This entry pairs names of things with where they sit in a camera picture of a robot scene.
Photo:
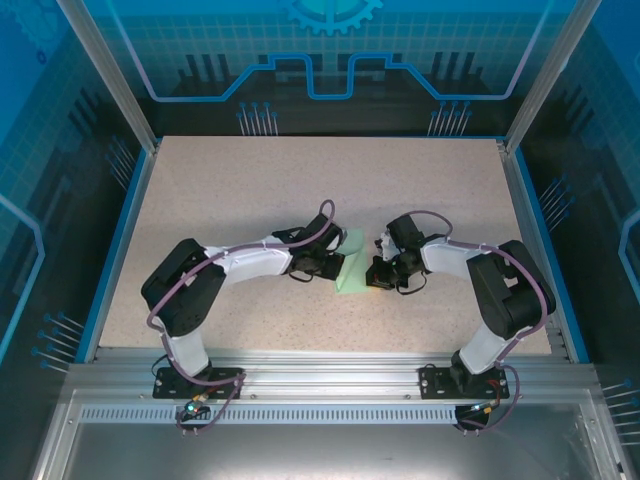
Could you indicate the light green paper sheet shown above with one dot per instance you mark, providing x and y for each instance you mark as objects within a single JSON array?
[{"x": 357, "y": 277}]

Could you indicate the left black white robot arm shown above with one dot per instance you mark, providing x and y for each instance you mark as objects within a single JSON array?
[{"x": 180, "y": 295}]

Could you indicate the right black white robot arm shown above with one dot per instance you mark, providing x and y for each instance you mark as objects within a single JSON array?
[{"x": 510, "y": 295}]

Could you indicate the brushed metal sheet panel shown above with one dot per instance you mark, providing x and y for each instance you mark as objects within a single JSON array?
[{"x": 325, "y": 455}]

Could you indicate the blue table border strip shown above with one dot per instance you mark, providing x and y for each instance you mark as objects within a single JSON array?
[
  {"x": 121, "y": 250},
  {"x": 534, "y": 200}
]

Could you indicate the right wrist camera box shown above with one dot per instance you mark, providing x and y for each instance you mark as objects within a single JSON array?
[{"x": 385, "y": 247}]

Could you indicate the long aluminium mounting rail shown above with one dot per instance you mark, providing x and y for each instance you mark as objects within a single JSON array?
[{"x": 325, "y": 375}]

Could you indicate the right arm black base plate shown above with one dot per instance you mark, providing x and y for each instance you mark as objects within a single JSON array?
[{"x": 432, "y": 385}]

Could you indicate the aluminium side rail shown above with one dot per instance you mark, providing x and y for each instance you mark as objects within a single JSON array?
[{"x": 519, "y": 200}]

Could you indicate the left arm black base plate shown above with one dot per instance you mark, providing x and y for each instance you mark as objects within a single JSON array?
[{"x": 167, "y": 387}]

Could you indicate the aluminium frame post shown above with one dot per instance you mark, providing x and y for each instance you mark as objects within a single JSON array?
[
  {"x": 550, "y": 75},
  {"x": 107, "y": 75}
]

